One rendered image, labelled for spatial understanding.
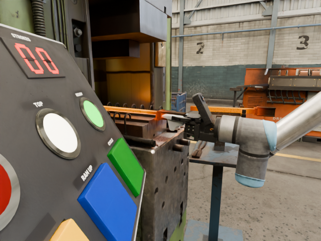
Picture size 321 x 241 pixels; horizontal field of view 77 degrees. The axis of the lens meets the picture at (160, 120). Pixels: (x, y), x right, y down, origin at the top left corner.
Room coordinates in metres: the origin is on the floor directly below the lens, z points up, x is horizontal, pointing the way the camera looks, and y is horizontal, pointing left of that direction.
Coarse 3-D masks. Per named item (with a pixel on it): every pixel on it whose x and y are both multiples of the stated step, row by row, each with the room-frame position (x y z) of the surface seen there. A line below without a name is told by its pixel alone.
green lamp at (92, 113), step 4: (84, 104) 0.29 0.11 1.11; (88, 104) 0.30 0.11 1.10; (92, 104) 0.31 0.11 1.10; (88, 108) 0.29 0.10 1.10; (92, 108) 0.30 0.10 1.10; (88, 112) 0.28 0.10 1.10; (92, 112) 0.29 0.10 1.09; (96, 112) 0.31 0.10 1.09; (88, 116) 0.28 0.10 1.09; (92, 116) 0.28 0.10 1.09; (96, 116) 0.30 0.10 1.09; (100, 116) 0.31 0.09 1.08; (92, 120) 0.28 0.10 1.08; (96, 120) 0.29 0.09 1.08; (100, 120) 0.30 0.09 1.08; (96, 124) 0.28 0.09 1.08; (100, 124) 0.29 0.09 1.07
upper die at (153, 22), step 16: (128, 0) 0.67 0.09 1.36; (144, 0) 0.68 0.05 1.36; (96, 16) 0.72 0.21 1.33; (112, 16) 0.69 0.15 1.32; (128, 16) 0.67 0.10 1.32; (144, 16) 0.67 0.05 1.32; (160, 16) 0.78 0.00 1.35; (96, 32) 0.72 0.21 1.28; (112, 32) 0.69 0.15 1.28; (128, 32) 0.67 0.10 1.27; (144, 32) 0.67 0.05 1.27; (160, 32) 0.78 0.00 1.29
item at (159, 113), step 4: (108, 108) 0.85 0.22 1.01; (112, 108) 0.84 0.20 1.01; (116, 108) 0.83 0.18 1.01; (120, 108) 0.83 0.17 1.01; (124, 108) 0.83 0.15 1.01; (128, 108) 0.83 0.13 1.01; (136, 112) 0.79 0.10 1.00; (140, 112) 0.78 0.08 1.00; (144, 112) 0.77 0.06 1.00; (148, 112) 0.77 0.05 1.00; (152, 112) 0.76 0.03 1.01; (156, 112) 0.75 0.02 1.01; (160, 112) 0.74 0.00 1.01; (164, 112) 0.74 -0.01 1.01; (168, 112) 0.73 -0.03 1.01; (172, 112) 0.73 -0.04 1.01; (176, 112) 0.73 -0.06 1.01; (180, 112) 0.73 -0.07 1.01; (184, 112) 0.73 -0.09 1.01; (160, 116) 0.74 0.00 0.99; (184, 116) 0.71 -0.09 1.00
